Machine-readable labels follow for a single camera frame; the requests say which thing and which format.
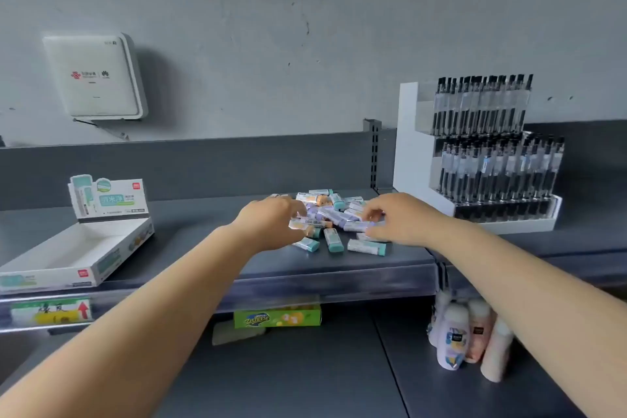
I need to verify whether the white open cardboard display box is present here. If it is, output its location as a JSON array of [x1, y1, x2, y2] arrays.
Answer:
[[0, 174, 155, 292]]

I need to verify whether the peach bottle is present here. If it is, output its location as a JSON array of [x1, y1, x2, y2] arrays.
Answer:
[[464, 299, 496, 364]]

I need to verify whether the plain white bottle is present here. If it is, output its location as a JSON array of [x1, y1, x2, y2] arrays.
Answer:
[[428, 291, 452, 348]]

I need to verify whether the white wall router box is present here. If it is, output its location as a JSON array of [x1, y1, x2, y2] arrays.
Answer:
[[42, 33, 149, 122]]

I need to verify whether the person's left hand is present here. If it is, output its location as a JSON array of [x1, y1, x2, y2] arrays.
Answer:
[[230, 196, 310, 253]]

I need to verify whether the white tiered pen stand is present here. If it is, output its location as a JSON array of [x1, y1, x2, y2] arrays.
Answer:
[[393, 82, 563, 233]]

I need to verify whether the cream bottle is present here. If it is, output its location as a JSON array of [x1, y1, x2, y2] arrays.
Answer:
[[480, 317, 514, 383]]

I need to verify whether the person's right forearm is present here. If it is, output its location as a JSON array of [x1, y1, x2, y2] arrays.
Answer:
[[424, 217, 627, 418]]

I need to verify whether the short row of black pens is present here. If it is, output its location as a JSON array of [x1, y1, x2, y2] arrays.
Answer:
[[433, 73, 534, 137]]

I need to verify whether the pile of small pastel erasers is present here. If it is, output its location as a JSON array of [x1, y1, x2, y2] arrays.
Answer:
[[268, 189, 389, 256]]

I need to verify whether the white bottle with colourful print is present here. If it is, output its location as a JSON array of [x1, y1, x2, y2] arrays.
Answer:
[[437, 307, 472, 371]]

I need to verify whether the shelf label with red arrow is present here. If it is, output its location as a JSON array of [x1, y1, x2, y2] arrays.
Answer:
[[9, 298, 93, 327]]

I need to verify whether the person's left forearm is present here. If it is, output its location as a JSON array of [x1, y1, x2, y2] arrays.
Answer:
[[0, 223, 251, 418]]

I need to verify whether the thin router cable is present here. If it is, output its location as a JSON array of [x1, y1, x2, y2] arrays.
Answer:
[[73, 117, 131, 141]]

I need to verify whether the green printed carton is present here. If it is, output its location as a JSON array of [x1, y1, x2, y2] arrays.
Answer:
[[233, 307, 323, 330]]

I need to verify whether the grey metal shelf unit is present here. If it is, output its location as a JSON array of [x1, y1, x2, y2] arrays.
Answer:
[[0, 119, 627, 418]]

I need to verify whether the orange eraser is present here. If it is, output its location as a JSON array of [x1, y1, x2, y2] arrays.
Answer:
[[289, 217, 331, 230]]

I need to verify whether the person's right hand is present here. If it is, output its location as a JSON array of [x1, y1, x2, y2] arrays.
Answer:
[[361, 192, 444, 248]]

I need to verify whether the long row of black pens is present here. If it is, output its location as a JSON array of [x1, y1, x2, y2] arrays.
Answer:
[[439, 134, 566, 206]]

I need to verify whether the grey slotted shelf post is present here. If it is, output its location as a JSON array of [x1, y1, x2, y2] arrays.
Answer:
[[363, 118, 383, 191]]

